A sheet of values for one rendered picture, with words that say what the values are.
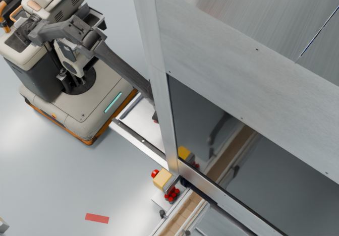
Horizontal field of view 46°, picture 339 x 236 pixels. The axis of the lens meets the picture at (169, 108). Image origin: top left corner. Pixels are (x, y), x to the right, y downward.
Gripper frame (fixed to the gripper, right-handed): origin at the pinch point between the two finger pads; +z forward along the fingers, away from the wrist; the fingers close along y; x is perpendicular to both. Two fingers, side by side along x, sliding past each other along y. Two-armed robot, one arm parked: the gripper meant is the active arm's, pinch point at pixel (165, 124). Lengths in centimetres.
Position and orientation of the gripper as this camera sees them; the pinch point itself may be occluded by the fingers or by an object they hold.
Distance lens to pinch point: 186.0
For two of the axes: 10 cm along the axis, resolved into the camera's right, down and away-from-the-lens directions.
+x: 4.2, -8.2, 4.0
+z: 0.5, 4.6, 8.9
